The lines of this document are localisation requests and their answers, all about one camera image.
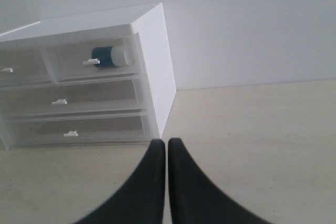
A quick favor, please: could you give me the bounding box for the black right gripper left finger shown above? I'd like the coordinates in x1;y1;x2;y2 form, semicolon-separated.
77;139;165;223

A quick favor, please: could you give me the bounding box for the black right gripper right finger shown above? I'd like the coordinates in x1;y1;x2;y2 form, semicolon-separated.
167;138;268;223

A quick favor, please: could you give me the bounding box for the teal bottle white cap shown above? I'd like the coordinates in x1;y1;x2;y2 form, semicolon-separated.
91;46;129;68

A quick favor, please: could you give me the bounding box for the clear bottom wide drawer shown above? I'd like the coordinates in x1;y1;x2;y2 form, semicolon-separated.
5;112;152;147

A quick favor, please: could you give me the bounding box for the clear wide drawer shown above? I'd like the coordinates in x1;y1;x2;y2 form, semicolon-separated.
1;80;144;118
5;112;152;147

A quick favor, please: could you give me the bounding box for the clear middle wide drawer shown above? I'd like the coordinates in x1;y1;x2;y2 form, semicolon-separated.
1;80;144;118

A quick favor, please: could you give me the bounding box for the white plastic drawer cabinet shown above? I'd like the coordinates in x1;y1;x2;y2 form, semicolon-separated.
1;4;176;150

